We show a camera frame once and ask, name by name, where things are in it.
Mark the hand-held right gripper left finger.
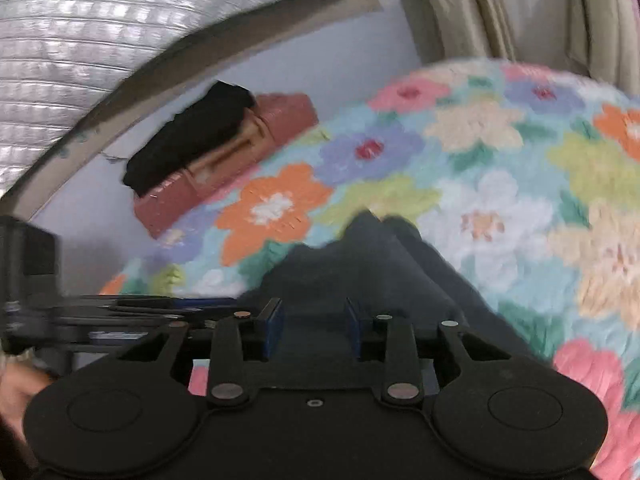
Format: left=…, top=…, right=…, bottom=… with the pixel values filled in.
left=119, top=298, right=285, bottom=406

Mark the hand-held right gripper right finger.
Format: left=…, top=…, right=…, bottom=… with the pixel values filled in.
left=346, top=298, right=512, bottom=405

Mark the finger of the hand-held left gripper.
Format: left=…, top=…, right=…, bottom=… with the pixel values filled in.
left=60, top=310, right=216, bottom=348
left=62, top=295, right=241, bottom=312

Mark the dark grey polo shirt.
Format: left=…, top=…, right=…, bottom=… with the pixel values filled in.
left=239, top=209, right=553, bottom=378

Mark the pink suitcase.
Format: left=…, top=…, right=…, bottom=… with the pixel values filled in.
left=131, top=91, right=321, bottom=240

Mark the folded black cloth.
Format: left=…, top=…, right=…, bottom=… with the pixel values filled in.
left=121, top=80, right=257, bottom=197

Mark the floral quilt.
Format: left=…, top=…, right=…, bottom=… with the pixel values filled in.
left=97, top=57, right=640, bottom=480

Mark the frosted window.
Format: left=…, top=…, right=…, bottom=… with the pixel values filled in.
left=0, top=0, right=346, bottom=198

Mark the beige curtain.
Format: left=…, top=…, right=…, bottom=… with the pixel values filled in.
left=395, top=0, right=640, bottom=86

